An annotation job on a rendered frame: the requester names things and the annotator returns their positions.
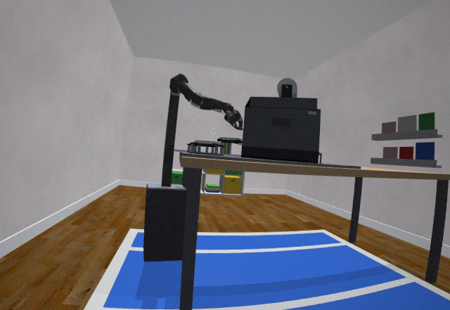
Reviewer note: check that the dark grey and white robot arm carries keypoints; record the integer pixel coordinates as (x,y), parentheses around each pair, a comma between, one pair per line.
(180,83)

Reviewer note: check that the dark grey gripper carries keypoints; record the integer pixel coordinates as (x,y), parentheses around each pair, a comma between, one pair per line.
(233,118)

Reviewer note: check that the grey cylinder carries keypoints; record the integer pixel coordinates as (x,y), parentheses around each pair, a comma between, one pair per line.
(288,81)

